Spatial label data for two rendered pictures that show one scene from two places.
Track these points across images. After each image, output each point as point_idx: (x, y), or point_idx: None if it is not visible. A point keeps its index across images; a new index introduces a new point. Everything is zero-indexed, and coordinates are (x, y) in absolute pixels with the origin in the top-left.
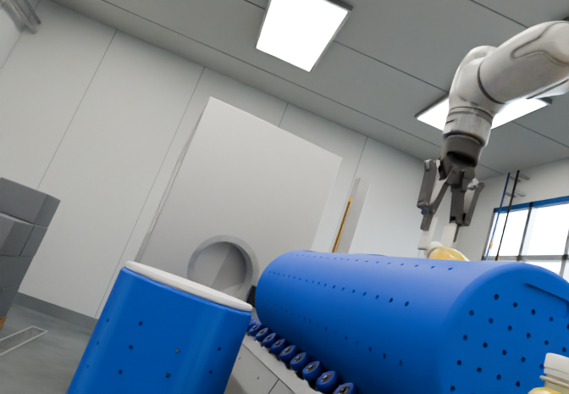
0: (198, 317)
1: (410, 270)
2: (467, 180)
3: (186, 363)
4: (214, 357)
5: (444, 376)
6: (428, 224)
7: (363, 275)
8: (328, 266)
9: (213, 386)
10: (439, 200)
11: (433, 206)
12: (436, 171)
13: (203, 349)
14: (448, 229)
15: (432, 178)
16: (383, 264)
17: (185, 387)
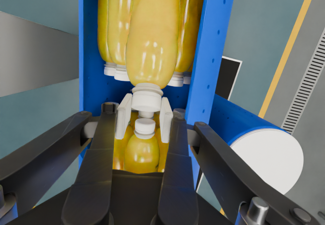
0: (259, 122)
1: (223, 31)
2: (59, 197)
3: (243, 114)
4: (232, 120)
5: None
6: (173, 114)
7: (213, 99)
8: (195, 182)
9: (219, 118)
10: (178, 130)
11: (185, 123)
12: (244, 183)
13: (242, 118)
14: (125, 119)
15: (236, 161)
16: (209, 91)
17: (234, 112)
